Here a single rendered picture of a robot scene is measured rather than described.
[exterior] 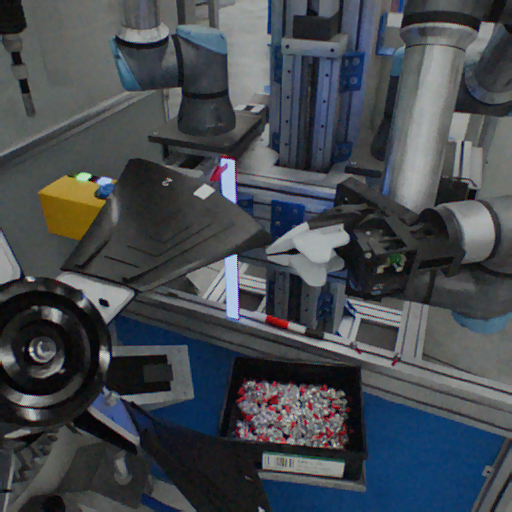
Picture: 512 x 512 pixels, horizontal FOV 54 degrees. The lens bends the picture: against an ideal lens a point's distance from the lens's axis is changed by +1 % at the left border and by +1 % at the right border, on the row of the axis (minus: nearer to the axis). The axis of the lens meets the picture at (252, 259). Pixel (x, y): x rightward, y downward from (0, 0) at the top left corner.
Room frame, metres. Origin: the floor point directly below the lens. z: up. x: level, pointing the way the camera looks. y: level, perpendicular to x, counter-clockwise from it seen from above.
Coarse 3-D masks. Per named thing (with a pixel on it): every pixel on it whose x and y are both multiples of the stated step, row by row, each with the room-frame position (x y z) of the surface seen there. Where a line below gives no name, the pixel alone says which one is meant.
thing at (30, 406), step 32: (0, 288) 0.29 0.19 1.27; (32, 288) 0.31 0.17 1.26; (64, 288) 0.32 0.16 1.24; (0, 320) 0.28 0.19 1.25; (32, 320) 0.29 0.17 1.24; (64, 320) 0.30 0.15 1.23; (96, 320) 0.31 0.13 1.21; (0, 352) 0.25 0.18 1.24; (64, 352) 0.28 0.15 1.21; (96, 352) 0.29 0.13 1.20; (0, 384) 0.24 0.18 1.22; (32, 384) 0.25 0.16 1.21; (64, 384) 0.26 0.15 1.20; (96, 384) 0.27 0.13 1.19; (0, 416) 0.22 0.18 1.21; (32, 416) 0.23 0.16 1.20; (64, 416) 0.24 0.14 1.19
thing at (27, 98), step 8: (16, 56) 0.38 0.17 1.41; (16, 64) 0.38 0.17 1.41; (24, 64) 0.38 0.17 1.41; (16, 72) 0.37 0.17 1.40; (24, 72) 0.38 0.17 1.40; (24, 80) 0.38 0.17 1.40; (24, 88) 0.38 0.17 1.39; (24, 96) 0.38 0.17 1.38; (24, 104) 0.38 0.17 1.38; (32, 104) 0.38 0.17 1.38; (32, 112) 0.38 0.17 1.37
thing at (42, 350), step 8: (40, 336) 0.28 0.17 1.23; (32, 344) 0.27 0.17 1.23; (40, 344) 0.27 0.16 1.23; (48, 344) 0.28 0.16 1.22; (32, 352) 0.27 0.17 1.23; (40, 352) 0.27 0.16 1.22; (48, 352) 0.27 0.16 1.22; (56, 352) 0.28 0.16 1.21; (40, 360) 0.26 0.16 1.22; (48, 360) 0.27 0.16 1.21
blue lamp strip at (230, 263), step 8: (224, 160) 0.70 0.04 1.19; (232, 160) 0.69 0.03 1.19; (232, 168) 0.69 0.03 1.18; (224, 176) 0.70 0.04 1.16; (232, 176) 0.69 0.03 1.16; (224, 184) 0.70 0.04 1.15; (232, 184) 0.69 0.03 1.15; (224, 192) 0.70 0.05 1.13; (232, 192) 0.69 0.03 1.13; (232, 200) 0.69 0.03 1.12; (232, 264) 0.69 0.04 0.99; (232, 272) 0.70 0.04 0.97; (232, 280) 0.70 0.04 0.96; (232, 288) 0.70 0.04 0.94; (232, 296) 0.70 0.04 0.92; (232, 304) 0.70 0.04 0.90; (232, 312) 0.70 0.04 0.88
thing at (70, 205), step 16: (64, 176) 0.88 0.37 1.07; (48, 192) 0.81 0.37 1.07; (64, 192) 0.81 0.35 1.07; (80, 192) 0.81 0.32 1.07; (96, 192) 0.81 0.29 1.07; (48, 208) 0.80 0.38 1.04; (64, 208) 0.79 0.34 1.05; (80, 208) 0.77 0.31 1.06; (96, 208) 0.76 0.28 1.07; (48, 224) 0.81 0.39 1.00; (64, 224) 0.79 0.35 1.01; (80, 224) 0.78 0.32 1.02; (80, 240) 0.78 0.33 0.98
